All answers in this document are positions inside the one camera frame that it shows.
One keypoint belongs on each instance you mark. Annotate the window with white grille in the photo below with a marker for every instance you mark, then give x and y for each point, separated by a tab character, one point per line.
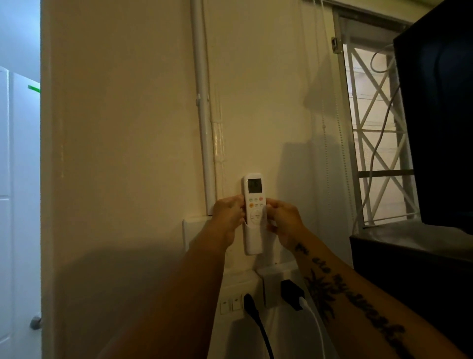
377	129

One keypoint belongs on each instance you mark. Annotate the white door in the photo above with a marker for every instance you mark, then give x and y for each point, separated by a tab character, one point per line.
18	222

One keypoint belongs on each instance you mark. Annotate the dark television cabinet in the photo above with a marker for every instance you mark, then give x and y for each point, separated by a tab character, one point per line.
417	266

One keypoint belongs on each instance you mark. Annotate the white wall conduit pipe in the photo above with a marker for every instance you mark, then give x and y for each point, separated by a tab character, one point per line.
204	111

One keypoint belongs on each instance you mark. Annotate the white air conditioner remote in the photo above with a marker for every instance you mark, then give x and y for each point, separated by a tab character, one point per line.
254	199

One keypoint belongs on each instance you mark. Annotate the person's left fingers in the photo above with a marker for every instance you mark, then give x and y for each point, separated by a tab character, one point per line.
236	209

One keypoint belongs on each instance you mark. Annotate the person's right hand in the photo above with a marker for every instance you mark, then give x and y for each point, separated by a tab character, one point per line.
286	224

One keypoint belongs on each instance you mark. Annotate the person's right fingers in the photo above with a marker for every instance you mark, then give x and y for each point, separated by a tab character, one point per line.
272	214

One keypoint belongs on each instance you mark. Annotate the white wall switch plate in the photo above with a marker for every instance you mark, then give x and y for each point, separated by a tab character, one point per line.
193	231

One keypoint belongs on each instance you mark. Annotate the black power plug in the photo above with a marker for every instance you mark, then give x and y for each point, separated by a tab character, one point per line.
250	306

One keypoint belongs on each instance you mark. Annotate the person's right forearm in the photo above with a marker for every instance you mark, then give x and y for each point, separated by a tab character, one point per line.
362	307

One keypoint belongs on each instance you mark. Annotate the person's left hand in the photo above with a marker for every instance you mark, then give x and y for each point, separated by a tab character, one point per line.
226	220

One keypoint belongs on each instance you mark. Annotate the person's left forearm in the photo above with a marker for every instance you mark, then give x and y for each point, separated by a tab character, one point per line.
173	303

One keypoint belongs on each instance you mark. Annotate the white remote wall holder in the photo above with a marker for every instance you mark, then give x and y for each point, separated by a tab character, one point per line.
253	238

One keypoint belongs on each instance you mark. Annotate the black charger adapter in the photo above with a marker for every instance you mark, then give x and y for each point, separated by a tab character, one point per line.
292	294

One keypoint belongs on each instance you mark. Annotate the white power outlet panel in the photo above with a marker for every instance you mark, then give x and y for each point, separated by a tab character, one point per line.
240	296

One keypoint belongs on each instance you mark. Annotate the black television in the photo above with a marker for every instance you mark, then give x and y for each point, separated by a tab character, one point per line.
438	111

